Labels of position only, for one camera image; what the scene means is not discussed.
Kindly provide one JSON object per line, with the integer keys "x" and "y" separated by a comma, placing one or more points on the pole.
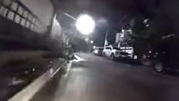
{"x": 105, "y": 38}

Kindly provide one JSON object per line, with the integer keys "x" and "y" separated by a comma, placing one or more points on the street lamp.
{"x": 85, "y": 24}

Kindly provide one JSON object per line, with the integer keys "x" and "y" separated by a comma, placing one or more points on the dark asphalt road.
{"x": 122, "y": 91}

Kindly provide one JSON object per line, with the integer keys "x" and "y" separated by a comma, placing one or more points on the pale concrete kerb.
{"x": 35, "y": 86}

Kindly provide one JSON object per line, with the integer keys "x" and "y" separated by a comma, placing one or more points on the dark vehicle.
{"x": 158, "y": 61}

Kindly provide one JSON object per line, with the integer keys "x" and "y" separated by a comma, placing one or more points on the dark pavement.
{"x": 7, "y": 68}

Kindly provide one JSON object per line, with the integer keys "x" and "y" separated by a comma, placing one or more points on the pale boundary wall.
{"x": 19, "y": 6}

